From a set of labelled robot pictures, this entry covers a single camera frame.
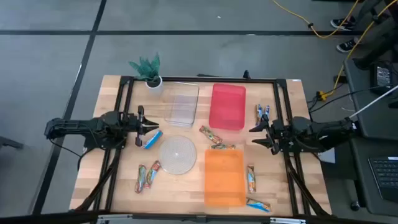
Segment grey side table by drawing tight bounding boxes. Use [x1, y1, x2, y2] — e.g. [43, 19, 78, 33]
[343, 57, 398, 141]

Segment black floor stand foot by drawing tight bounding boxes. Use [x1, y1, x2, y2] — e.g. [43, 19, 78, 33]
[0, 136, 24, 151]

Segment yellow cable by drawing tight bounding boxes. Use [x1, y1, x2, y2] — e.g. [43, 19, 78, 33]
[317, 0, 394, 102]
[272, 0, 361, 39]

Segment red green granola bar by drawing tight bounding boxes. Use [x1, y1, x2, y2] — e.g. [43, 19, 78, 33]
[134, 164, 147, 194]

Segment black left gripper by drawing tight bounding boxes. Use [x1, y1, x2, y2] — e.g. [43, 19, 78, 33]
[126, 105, 160, 147]

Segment green orange granola bar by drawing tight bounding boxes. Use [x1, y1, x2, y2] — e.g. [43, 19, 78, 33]
[210, 143, 236, 151]

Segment black power adapter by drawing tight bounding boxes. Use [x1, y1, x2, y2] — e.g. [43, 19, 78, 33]
[369, 63, 393, 94]

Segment clear plastic bin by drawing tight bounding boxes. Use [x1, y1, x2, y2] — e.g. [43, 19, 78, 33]
[163, 81, 200, 128]

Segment dark side table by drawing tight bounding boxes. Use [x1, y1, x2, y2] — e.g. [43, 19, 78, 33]
[349, 136, 398, 217]

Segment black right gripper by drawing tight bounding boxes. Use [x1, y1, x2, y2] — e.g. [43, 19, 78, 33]
[248, 114, 285, 156]

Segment red blue granola bar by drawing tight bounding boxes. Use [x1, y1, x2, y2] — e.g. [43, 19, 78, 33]
[144, 160, 162, 189]

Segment white cable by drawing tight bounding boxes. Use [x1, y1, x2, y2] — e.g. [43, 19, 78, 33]
[348, 92, 398, 119]

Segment red yellow granola bar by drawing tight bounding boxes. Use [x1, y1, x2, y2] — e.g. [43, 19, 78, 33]
[198, 125, 223, 145]

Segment person's shoe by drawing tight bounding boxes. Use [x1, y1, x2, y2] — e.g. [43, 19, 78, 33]
[330, 16, 357, 31]
[335, 37, 358, 54]

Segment black aluminium rig frame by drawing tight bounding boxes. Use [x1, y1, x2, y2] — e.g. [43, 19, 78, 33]
[0, 70, 398, 224]

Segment green plant in white pot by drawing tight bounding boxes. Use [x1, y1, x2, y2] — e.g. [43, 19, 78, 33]
[128, 52, 164, 94]

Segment blue orange granola bar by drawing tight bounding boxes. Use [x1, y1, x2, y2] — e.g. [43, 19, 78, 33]
[245, 197, 272, 213]
[246, 164, 257, 194]

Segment orange plastic bin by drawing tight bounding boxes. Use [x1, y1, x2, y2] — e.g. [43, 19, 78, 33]
[203, 148, 247, 208]

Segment red plastic bin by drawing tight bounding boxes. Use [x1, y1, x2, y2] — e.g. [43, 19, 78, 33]
[208, 83, 247, 131]

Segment person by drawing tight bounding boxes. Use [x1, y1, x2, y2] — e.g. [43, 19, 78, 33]
[356, 0, 398, 35]

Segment black laptop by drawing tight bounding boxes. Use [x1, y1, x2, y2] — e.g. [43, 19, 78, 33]
[368, 155, 398, 203]

